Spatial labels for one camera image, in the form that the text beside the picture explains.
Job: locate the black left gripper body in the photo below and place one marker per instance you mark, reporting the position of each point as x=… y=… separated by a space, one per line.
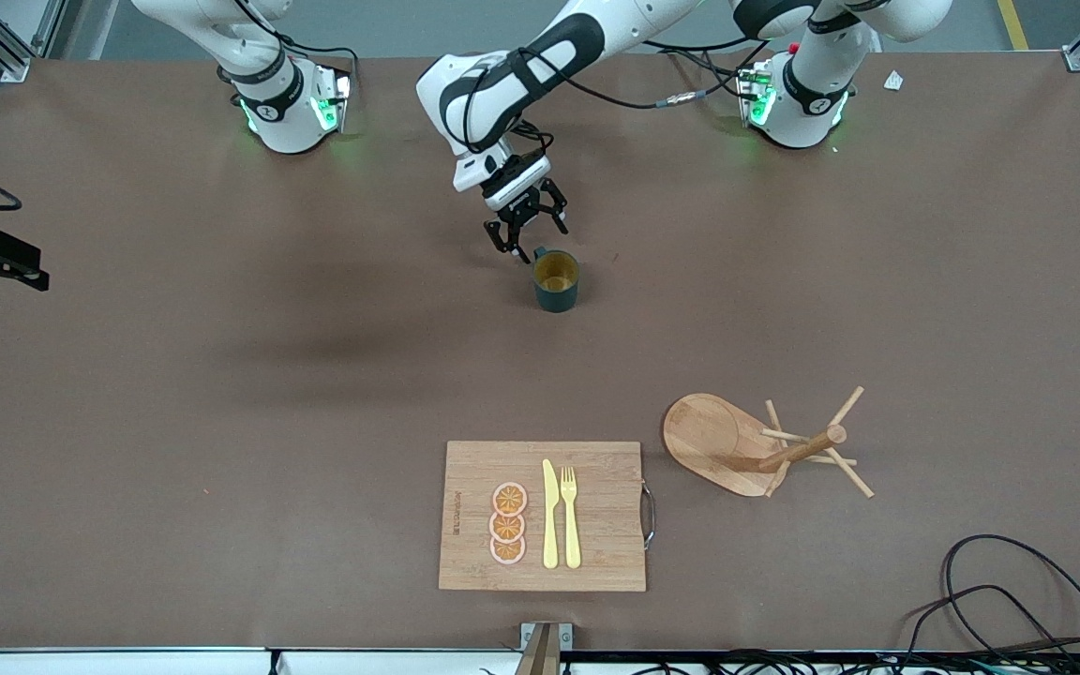
x=523 y=214

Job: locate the dark teal cup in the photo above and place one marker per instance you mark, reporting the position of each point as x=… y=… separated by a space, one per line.
x=556 y=292

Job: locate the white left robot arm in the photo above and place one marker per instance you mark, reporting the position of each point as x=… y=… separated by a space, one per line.
x=812 y=103

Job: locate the wooden cup rack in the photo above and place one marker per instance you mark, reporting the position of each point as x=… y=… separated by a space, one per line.
x=709 y=436

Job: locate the orange slice toy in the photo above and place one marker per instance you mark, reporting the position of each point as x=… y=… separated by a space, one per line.
x=509 y=498
x=507 y=552
x=507 y=528

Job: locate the brown table mat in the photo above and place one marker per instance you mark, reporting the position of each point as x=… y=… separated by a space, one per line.
x=315 y=422

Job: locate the yellow plastic knife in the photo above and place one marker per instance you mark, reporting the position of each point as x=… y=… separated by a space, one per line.
x=550 y=516

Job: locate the bamboo cutting board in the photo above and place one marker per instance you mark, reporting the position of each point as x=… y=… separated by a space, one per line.
x=596 y=506

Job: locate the yellow plastic fork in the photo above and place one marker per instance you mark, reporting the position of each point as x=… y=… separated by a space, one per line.
x=570 y=534

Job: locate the white paper scrap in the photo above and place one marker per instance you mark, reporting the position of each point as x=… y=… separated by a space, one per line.
x=893 y=81

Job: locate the grey metal bracket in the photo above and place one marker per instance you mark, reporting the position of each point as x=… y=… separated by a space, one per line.
x=545 y=647

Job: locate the white table rail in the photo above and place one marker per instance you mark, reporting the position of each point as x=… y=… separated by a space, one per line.
x=127 y=662

